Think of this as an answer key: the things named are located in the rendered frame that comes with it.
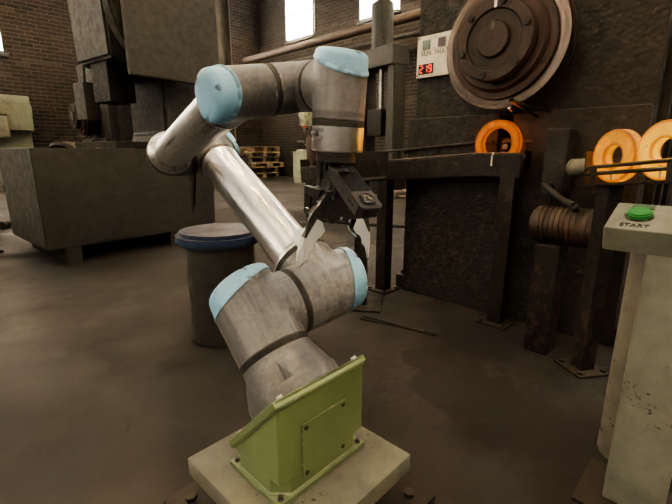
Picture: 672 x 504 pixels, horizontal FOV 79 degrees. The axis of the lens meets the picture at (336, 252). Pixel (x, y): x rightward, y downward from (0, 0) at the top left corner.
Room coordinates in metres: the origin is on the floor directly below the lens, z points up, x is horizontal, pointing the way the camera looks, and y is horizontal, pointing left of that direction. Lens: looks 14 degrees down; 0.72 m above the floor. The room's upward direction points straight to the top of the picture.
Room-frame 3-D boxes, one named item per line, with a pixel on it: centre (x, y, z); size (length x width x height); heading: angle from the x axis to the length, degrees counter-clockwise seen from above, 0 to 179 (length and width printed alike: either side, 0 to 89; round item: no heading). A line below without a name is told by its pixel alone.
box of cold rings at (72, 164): (3.15, 1.79, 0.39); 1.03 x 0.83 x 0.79; 140
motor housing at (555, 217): (1.38, -0.79, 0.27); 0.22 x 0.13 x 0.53; 46
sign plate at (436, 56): (2.03, -0.48, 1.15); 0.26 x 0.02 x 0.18; 46
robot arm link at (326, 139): (0.74, 0.00, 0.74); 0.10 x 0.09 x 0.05; 121
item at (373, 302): (1.87, -0.10, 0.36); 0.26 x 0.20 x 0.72; 81
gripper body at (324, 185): (0.75, 0.01, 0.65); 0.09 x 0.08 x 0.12; 31
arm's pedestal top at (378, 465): (0.71, 0.07, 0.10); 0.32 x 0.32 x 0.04; 46
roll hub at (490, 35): (1.64, -0.58, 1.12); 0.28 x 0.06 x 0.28; 46
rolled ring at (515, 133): (1.72, -0.66, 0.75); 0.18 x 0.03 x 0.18; 46
